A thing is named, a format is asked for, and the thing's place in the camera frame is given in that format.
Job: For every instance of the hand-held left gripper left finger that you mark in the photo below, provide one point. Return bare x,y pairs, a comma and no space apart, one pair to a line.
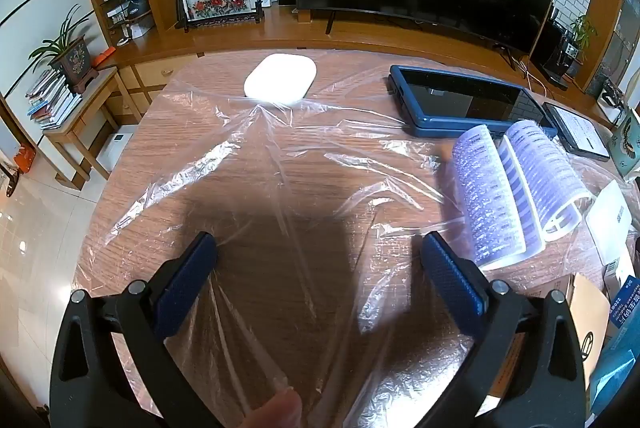
187,278

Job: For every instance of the white oval device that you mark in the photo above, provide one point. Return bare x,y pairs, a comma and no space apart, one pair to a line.
280,78

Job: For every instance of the stack of books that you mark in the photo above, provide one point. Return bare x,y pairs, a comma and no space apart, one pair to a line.
50,100

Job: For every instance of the person's left hand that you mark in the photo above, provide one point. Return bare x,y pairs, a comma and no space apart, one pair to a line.
272,410

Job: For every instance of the blue paper packet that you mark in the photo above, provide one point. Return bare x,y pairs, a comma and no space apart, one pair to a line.
617,368

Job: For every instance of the blue-cased tablet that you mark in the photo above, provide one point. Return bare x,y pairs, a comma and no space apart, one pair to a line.
465,100

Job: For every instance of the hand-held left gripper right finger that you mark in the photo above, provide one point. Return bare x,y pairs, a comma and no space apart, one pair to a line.
450,278

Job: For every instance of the white floor appliance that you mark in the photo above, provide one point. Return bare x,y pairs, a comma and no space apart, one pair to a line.
115,153

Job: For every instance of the wooden side table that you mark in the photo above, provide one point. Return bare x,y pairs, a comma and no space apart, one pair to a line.
95,100

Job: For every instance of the clear plastic table cover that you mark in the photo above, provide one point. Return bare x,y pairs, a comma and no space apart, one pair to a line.
280,168

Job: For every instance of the potted plant in dark pot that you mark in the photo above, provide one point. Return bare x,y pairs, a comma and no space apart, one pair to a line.
75,58

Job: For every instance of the wooden television cabinet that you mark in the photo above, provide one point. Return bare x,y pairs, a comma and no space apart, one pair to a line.
225,40

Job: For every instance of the black appliance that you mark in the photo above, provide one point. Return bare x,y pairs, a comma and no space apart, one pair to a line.
555,53

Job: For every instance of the orange box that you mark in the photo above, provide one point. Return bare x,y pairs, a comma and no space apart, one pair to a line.
24,158

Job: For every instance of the flower glass ornament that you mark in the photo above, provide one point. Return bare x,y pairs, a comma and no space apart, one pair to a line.
220,4

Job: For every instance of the small green potted plant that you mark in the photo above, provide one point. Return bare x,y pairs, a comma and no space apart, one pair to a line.
582,30

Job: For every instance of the white translucent box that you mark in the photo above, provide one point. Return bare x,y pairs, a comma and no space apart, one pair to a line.
610,218

